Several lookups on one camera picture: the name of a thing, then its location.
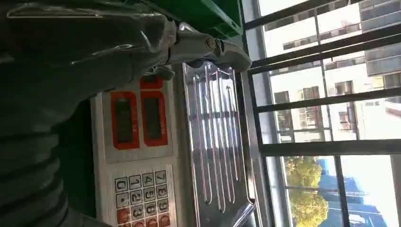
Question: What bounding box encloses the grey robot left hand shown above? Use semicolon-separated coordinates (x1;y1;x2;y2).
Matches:
0;0;253;139

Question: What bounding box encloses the white electronic weighing scale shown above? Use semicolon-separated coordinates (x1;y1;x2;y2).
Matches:
90;64;196;227

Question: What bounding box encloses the green plastic crate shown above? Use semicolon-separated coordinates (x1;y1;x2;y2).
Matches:
147;0;244;40

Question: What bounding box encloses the ribbed grey left arm sleeve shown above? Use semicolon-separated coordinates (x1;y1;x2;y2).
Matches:
0;130;110;227

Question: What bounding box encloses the steel scale weighing pan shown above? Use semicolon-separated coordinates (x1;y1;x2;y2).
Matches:
183;61;258;227

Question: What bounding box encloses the black window frame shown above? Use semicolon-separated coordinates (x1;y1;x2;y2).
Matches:
239;0;401;227

